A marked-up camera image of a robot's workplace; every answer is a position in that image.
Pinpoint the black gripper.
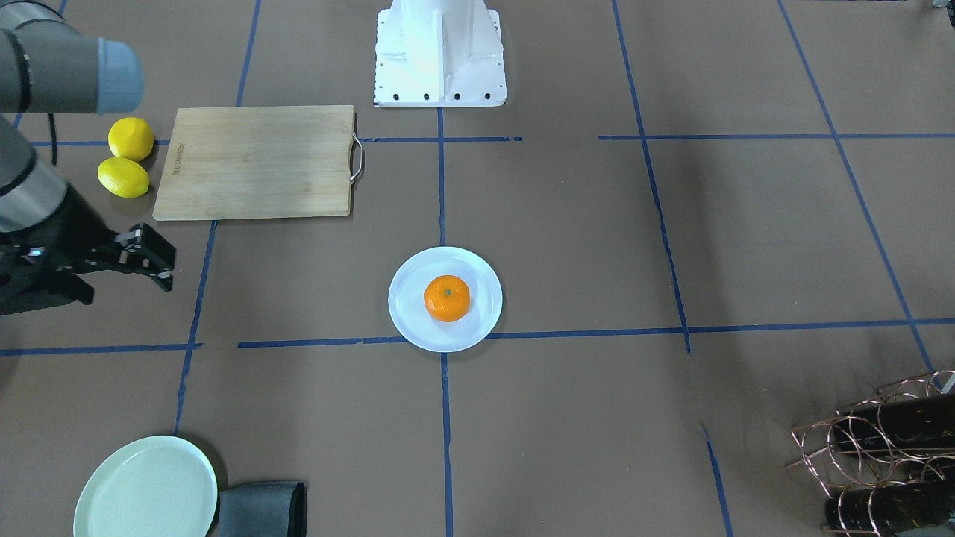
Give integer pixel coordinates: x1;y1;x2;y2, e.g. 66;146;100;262
0;190;178;315

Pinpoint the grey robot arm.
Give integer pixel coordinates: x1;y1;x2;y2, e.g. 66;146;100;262
1;1;176;314

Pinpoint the orange mandarin fruit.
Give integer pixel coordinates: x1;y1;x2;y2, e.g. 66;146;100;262
422;274;472;323

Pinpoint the bamboo cutting board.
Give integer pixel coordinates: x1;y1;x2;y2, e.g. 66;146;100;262
153;105;364;222

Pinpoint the copper wire bottle rack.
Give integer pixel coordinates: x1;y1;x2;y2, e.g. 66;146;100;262
790;371;954;536

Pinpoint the light green plate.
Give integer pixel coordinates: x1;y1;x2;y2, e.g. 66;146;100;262
72;436;219;536

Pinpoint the light blue plate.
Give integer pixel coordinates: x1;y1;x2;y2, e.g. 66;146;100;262
388;247;504;353

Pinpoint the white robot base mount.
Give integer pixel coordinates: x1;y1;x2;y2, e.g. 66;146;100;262
373;1;508;108

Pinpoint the grey folded cloth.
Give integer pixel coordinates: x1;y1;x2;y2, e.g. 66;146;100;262
218;480;307;536

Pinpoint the yellow lemon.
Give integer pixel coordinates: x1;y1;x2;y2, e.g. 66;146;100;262
98;157;150;198
107;118;154;162

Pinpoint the dark green wine bottle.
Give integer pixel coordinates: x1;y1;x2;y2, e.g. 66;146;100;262
823;480;954;536
831;393;954;456

